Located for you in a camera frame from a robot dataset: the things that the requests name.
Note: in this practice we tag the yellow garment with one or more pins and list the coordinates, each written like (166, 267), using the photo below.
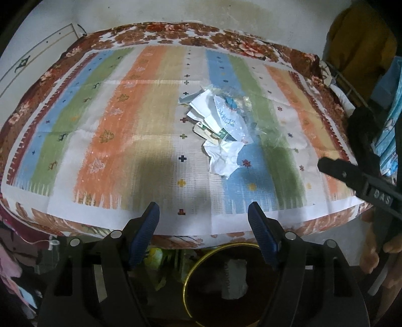
(361, 44)

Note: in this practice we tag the white panelled door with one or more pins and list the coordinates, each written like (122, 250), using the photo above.
(28, 59)

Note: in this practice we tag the person's right hand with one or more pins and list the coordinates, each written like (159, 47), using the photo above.
(367, 251)

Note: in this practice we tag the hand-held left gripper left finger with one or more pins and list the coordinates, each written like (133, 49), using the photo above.
(143, 234)

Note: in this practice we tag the round bin with gold rim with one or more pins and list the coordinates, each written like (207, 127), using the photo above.
(204, 301)

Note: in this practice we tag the striped colourful mat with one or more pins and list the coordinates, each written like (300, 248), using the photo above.
(125, 141)

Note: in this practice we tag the dark cloth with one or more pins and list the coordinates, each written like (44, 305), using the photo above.
(361, 132)

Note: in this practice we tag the crumpled white paper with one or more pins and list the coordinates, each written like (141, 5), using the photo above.
(223, 157)

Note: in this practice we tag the grey paper piece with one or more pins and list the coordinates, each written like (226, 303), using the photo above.
(187, 99)

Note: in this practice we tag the green and white box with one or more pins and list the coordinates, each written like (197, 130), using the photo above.
(221, 133)

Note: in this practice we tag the clear plastic film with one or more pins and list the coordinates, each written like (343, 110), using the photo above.
(268, 133)

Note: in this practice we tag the brown floral blanket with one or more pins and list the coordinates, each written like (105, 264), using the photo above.
(201, 33)

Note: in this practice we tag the small blue plastic piece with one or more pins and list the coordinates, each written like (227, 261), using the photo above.
(231, 102)

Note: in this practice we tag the white paper sheet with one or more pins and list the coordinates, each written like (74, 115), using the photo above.
(201, 106)

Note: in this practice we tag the metal rack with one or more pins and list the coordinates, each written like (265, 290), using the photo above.
(345, 88)

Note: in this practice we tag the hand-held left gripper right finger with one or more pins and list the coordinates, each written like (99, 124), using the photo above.
(263, 234)

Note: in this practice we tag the green and yellow packet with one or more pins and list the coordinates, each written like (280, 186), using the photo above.
(157, 259)

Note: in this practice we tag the pile of paper scraps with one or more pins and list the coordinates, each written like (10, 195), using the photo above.
(230, 121)

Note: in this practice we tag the white printed wrapper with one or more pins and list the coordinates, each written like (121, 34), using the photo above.
(234, 276)

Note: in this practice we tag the blue printed cloth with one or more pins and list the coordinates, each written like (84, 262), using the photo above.
(388, 138)

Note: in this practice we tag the pink cloth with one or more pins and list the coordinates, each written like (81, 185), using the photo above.
(8, 278)

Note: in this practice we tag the gold and white packet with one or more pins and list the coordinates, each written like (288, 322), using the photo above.
(203, 129)

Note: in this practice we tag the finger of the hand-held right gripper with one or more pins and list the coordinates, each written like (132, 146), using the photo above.
(345, 173)

